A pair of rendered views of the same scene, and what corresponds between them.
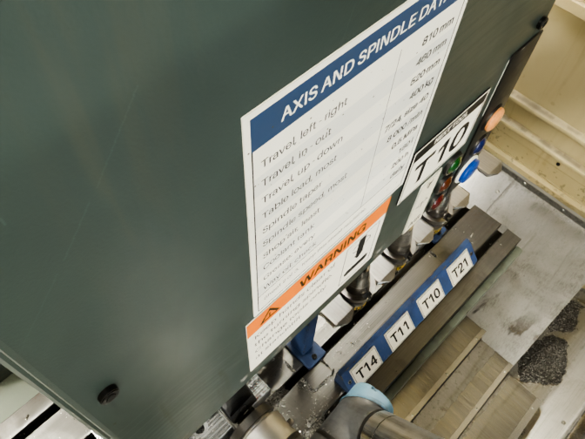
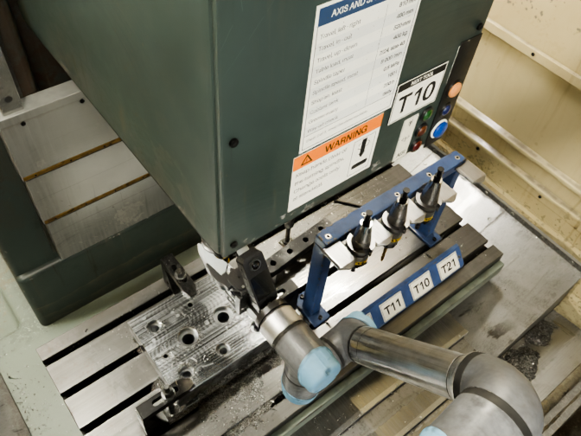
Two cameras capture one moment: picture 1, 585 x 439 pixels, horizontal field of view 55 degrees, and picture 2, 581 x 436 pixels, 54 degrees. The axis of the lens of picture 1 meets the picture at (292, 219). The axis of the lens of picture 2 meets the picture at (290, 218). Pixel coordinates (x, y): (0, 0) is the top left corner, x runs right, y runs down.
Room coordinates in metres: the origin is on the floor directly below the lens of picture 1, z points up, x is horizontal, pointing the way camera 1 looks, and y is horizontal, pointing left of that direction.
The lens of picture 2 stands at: (-0.36, -0.02, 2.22)
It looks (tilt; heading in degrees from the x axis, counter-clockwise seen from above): 52 degrees down; 5
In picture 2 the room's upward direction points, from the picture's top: 7 degrees clockwise
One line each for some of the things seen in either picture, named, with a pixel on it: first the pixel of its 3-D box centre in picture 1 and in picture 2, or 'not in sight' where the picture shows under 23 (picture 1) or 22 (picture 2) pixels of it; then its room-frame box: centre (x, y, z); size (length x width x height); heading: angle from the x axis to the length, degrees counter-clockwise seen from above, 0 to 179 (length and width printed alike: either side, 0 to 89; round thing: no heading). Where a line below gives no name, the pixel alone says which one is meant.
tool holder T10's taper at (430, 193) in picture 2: (440, 197); (432, 189); (0.57, -0.26, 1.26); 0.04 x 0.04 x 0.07
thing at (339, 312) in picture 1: (333, 307); (341, 257); (0.37, -0.08, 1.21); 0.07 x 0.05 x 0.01; 48
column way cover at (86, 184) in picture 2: not in sight; (121, 158); (0.58, 0.50, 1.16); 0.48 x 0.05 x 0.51; 138
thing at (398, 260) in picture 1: (396, 246); (394, 222); (0.49, -0.19, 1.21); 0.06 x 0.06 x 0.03
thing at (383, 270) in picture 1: (376, 266); (377, 234); (0.45, -0.15, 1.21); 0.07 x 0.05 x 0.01; 48
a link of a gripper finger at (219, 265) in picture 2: not in sight; (210, 266); (0.24, 0.18, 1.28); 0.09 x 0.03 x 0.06; 62
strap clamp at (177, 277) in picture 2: not in sight; (180, 280); (0.37, 0.30, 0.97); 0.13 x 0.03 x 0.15; 48
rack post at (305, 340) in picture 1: (305, 320); (316, 278); (0.40, -0.04, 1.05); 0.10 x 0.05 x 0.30; 48
